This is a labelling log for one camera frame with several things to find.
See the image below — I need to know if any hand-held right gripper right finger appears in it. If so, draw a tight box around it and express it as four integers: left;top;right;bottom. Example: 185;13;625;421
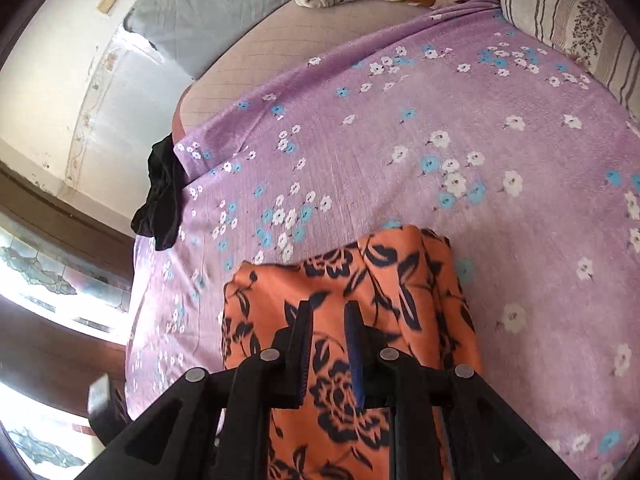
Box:
344;301;571;480

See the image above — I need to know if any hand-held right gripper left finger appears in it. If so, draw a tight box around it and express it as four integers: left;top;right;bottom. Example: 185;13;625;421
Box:
90;300;316;480

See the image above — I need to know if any orange black floral garment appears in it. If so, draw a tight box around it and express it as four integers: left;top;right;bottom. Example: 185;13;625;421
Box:
220;225;483;480

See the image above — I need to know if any wooden stained glass door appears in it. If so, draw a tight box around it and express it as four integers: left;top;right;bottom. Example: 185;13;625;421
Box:
0;160;136;480

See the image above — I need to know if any black cloth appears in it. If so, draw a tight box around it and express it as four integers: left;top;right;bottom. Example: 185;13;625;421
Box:
131;136;188;252

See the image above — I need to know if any purple floral bedsheet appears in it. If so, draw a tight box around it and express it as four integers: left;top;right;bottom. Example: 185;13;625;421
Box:
122;0;640;480

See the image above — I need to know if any pink beige mattress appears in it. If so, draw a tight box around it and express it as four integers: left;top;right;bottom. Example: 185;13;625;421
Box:
170;0;436;143

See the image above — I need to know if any grey pillow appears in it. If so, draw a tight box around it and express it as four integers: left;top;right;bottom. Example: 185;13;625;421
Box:
122;0;313;81

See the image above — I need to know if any striped floral pillow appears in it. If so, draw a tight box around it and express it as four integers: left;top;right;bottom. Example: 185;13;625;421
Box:
494;0;640;126

